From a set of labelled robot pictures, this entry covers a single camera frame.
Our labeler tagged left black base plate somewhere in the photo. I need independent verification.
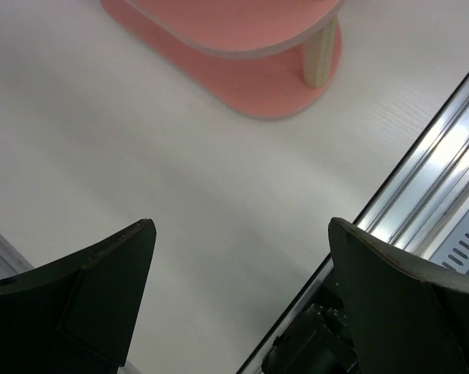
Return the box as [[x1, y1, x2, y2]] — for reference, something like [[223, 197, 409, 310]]
[[262, 273, 361, 374]]

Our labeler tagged aluminium front rail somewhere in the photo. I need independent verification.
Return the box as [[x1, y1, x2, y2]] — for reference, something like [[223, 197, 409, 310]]
[[240, 73, 469, 373]]

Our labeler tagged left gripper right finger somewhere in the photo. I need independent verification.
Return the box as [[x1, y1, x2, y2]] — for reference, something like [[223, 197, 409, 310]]
[[328, 217, 469, 373]]

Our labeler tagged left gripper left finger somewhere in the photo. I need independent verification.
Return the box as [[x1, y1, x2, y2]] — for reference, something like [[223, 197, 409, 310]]
[[0, 219, 156, 373]]

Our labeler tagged white slotted cable duct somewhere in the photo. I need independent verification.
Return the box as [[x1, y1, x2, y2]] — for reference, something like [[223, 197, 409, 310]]
[[428, 183, 469, 275]]

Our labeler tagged pink three-tier wooden shelf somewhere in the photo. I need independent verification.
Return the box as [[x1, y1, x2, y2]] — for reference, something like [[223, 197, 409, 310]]
[[102, 1, 342, 119]]

